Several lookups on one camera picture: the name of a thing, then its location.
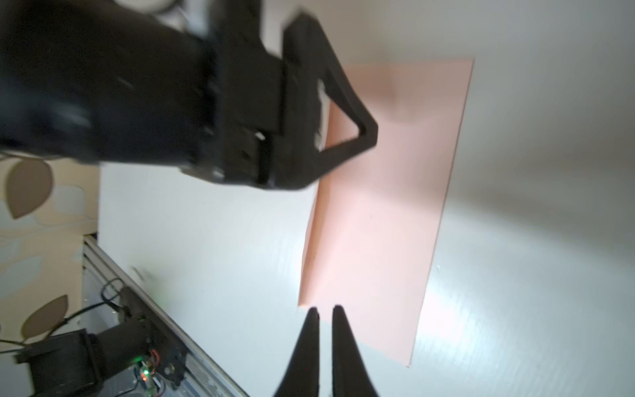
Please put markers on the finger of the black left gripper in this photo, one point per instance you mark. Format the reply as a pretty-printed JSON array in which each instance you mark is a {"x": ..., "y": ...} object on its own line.
[{"x": 314, "y": 83}]

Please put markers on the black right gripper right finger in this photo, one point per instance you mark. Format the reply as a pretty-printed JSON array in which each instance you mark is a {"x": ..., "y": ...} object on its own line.
[{"x": 349, "y": 375}]

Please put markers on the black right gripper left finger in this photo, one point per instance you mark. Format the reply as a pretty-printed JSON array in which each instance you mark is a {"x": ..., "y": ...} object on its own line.
[{"x": 302, "y": 374}]

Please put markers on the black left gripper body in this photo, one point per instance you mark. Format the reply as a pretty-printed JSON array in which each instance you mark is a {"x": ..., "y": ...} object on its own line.
[{"x": 96, "y": 82}]

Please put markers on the pink envelope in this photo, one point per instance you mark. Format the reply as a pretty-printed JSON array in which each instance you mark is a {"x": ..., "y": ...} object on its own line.
[{"x": 375, "y": 223}]

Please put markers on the small circuit board left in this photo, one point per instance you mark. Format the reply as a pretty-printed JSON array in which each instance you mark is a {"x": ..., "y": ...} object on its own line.
[{"x": 147, "y": 380}]

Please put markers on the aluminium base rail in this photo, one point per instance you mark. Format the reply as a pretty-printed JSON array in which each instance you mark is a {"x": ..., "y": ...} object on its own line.
[{"x": 184, "y": 367}]

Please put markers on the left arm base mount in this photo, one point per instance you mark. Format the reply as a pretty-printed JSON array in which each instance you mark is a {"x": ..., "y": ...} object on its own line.
[{"x": 78, "y": 363}]

